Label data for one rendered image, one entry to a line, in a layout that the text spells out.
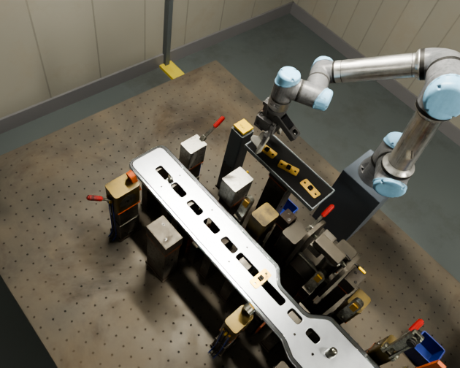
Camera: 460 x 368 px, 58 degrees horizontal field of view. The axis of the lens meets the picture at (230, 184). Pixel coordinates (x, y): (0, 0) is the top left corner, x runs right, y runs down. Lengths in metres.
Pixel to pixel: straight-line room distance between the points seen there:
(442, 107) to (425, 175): 2.35
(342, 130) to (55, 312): 2.62
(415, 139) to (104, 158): 1.41
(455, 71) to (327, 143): 2.18
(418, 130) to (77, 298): 1.40
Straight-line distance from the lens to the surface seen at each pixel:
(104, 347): 1.75
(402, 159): 1.52
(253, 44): 4.09
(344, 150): 3.45
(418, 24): 3.90
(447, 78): 1.32
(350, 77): 1.48
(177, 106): 2.37
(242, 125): 1.71
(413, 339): 1.45
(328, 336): 1.56
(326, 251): 1.46
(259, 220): 1.56
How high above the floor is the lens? 2.40
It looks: 55 degrees down
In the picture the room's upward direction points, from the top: 17 degrees clockwise
